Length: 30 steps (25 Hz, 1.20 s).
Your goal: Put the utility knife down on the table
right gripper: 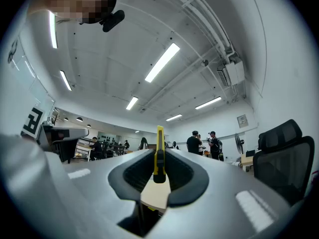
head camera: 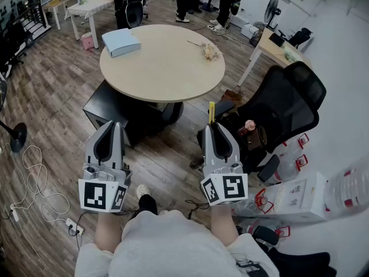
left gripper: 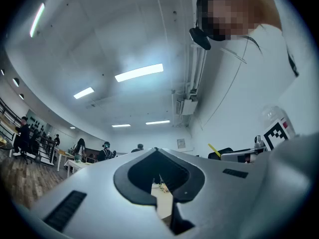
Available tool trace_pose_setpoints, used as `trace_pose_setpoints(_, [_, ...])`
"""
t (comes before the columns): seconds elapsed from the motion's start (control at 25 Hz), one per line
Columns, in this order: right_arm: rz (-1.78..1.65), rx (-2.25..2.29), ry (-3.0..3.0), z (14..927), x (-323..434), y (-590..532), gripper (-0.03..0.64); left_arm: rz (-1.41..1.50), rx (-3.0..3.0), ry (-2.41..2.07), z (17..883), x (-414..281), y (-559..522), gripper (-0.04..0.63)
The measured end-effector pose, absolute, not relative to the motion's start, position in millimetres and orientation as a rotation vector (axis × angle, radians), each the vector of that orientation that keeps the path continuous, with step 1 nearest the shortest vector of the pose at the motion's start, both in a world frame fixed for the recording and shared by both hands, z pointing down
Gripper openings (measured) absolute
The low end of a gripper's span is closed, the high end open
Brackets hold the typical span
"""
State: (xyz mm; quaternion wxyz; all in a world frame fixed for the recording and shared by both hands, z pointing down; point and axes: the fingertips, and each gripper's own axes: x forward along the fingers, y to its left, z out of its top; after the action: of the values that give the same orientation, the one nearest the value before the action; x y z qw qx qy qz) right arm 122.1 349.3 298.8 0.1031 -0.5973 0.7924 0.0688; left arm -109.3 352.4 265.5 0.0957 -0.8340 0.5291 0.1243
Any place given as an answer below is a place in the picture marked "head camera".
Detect light blue flat box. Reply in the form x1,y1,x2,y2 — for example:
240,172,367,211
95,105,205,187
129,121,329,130
101,28,142,59

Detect small wooden table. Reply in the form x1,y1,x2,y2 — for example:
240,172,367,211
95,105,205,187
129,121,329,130
41,0,76,31

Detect white rectangular table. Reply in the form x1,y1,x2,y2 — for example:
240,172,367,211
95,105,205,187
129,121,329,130
64,0,118,50

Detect person's left forearm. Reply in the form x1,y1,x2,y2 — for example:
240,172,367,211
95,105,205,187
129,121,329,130
94,210,122,253

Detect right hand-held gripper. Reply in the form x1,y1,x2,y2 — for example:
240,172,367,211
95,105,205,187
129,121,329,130
200,122,249,207

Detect black cable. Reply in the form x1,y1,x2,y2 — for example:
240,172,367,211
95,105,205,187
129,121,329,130
184,199,210,220

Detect black standing fan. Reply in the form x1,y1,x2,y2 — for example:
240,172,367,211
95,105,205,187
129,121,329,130
263,0,282,31

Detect pink paper bag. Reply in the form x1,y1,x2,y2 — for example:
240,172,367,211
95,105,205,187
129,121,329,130
81,32,96,51

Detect brown leather bag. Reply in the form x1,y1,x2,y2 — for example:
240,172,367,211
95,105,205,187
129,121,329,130
246,125,268,152

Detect black backpack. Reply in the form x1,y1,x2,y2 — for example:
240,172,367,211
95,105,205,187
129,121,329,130
252,225,338,277

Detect white water dispenser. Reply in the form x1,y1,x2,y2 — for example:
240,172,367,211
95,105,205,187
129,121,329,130
261,171,330,224

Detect light wooden desk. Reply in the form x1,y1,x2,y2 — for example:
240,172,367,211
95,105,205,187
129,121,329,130
236,27,312,88

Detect clear water jug red handle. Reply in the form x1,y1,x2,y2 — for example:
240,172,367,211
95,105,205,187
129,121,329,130
230,188,275,218
323,154,369,220
236,218,291,244
272,132,311,185

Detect white power adapter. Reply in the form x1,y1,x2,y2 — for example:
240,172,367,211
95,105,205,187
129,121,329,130
9,203,21,222

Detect dried flower bouquet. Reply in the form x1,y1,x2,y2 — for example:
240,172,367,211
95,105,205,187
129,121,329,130
187,40,223,63

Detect black white gaming chair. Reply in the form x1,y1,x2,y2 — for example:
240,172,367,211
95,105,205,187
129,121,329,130
113,0,150,30

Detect black swivel chair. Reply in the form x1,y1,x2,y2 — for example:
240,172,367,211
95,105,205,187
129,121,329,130
287,27,314,49

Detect brown paper bag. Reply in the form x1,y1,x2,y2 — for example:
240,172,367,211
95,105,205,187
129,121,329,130
221,85,244,104

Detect person's right forearm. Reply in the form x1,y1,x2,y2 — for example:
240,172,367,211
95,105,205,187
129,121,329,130
209,204,240,248

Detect white cable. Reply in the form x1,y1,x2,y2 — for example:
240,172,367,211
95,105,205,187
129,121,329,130
0,144,71,274

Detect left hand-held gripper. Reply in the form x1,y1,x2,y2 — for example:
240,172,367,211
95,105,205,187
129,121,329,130
78,120,133,214

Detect pink capped bottle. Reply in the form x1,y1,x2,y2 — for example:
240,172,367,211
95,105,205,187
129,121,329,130
237,119,257,137

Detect black floor stand base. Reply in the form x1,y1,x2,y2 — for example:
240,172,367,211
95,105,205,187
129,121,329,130
0,72,28,154

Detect person's white shoe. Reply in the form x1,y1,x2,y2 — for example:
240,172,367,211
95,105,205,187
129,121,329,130
135,184,152,201

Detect person's grey shirt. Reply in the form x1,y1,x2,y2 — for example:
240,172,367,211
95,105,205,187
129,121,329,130
74,209,281,277

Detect black cabinet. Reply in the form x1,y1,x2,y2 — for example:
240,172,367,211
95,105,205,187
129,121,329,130
82,79,185,149

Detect black stair railing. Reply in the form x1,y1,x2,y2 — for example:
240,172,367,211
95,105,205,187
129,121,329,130
0,0,49,42

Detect black mesh office chair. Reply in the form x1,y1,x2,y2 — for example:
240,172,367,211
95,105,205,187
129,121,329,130
197,61,327,184

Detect person's black trouser leg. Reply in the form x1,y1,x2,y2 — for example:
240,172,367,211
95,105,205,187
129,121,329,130
137,194,159,216

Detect white cardboard box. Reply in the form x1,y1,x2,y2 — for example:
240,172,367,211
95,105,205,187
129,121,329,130
240,23,260,40

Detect round beige table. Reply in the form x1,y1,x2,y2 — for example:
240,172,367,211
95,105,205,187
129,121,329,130
99,24,226,103

